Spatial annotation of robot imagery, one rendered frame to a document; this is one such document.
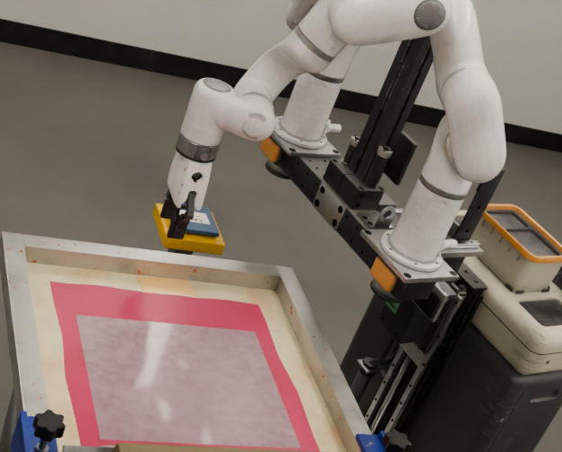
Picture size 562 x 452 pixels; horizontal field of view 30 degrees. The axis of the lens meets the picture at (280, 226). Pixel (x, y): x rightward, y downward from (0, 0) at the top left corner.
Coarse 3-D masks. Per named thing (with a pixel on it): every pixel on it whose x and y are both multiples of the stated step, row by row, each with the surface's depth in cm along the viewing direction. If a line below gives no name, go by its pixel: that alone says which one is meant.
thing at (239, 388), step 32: (192, 320) 193; (224, 320) 197; (256, 320) 200; (192, 352) 185; (224, 352) 188; (256, 352) 192; (192, 384) 178; (224, 384) 181; (256, 384) 184; (288, 384) 187; (224, 416) 174; (256, 416) 177; (288, 416) 180; (288, 448) 173
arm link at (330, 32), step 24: (336, 0) 170; (360, 0) 168; (384, 0) 167; (408, 0) 167; (432, 0) 167; (312, 24) 176; (336, 24) 169; (360, 24) 168; (384, 24) 169; (408, 24) 169; (432, 24) 169; (336, 48) 178
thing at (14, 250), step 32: (0, 256) 188; (32, 256) 191; (64, 256) 193; (96, 256) 195; (128, 256) 197; (160, 256) 201; (192, 256) 205; (288, 288) 207; (32, 320) 172; (32, 352) 166; (320, 352) 192; (32, 384) 160; (320, 384) 189; (352, 416) 180; (352, 448) 175
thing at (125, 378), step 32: (64, 288) 188; (96, 288) 192; (64, 320) 181; (96, 320) 184; (128, 320) 187; (160, 320) 190; (64, 352) 174; (96, 352) 176; (128, 352) 179; (160, 352) 182; (96, 384) 170; (128, 384) 172; (160, 384) 175; (96, 416) 164; (128, 416) 166; (160, 416) 169; (192, 416) 171
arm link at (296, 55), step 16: (272, 48) 185; (288, 48) 179; (304, 48) 177; (256, 64) 189; (272, 64) 188; (288, 64) 186; (304, 64) 178; (320, 64) 179; (240, 80) 191; (256, 80) 190; (272, 80) 190; (288, 80) 191; (272, 96) 192
